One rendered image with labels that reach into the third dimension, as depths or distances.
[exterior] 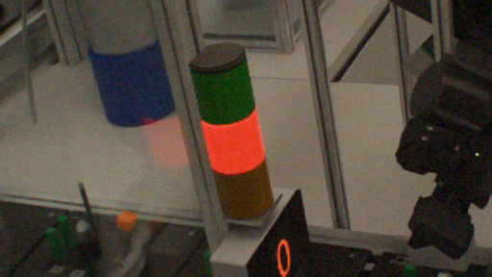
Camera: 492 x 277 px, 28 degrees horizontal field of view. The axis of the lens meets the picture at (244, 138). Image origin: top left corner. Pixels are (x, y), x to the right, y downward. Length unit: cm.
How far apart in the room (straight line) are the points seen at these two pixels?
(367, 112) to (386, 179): 23
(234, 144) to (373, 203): 76
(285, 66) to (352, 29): 20
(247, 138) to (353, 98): 105
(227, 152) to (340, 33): 133
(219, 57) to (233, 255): 18
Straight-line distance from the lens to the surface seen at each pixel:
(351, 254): 131
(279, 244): 93
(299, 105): 190
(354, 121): 182
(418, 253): 110
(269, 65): 207
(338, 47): 210
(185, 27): 83
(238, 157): 86
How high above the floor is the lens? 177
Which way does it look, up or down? 30 degrees down
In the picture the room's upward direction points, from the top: 11 degrees counter-clockwise
